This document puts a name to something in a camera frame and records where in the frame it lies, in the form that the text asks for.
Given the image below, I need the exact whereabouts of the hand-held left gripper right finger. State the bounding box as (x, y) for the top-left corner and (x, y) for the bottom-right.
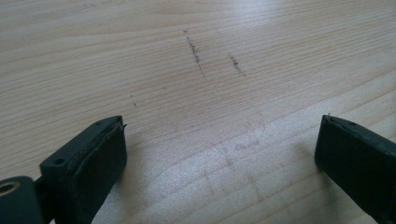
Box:
(314, 114), (396, 224)

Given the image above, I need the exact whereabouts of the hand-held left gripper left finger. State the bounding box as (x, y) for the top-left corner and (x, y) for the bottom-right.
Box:
(39, 115), (128, 224)

